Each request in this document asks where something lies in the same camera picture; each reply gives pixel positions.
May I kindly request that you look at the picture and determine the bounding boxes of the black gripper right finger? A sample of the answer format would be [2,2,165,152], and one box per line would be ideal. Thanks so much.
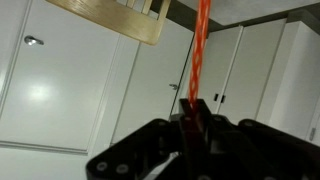
[179,99,320,180]

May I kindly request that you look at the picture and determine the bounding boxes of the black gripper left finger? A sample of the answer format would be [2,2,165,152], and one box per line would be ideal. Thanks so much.
[86,119,181,180]

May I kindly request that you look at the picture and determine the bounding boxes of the orange plastic straw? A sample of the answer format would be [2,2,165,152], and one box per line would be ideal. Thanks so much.
[188,0,211,108]

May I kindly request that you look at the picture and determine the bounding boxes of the white closet doors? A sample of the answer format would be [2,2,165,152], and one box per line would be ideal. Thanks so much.
[112,19,320,142]

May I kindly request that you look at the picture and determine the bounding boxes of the right wooden chair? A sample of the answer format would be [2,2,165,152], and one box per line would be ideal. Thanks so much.
[46,0,171,45]

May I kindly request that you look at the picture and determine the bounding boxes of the white door with handle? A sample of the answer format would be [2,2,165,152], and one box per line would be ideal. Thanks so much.
[0,0,141,156]

